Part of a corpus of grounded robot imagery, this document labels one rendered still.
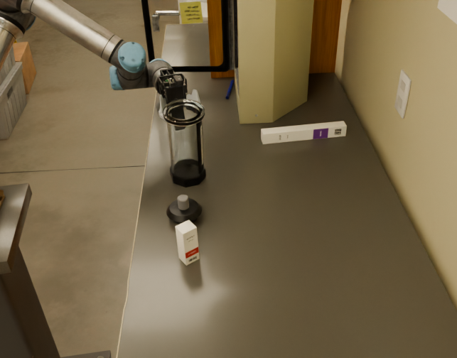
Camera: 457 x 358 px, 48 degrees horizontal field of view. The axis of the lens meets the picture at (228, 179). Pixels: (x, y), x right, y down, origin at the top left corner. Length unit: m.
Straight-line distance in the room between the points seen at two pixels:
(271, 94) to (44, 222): 1.68
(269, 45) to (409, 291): 0.83
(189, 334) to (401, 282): 0.48
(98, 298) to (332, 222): 1.42
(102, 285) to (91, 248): 0.27
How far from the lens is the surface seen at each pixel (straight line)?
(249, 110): 1.70
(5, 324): 1.61
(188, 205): 1.31
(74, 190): 3.15
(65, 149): 3.55
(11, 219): 1.46
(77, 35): 1.49
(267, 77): 1.65
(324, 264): 1.22
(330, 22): 2.02
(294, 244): 1.26
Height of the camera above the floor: 1.80
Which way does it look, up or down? 36 degrees down
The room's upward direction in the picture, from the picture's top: 2 degrees counter-clockwise
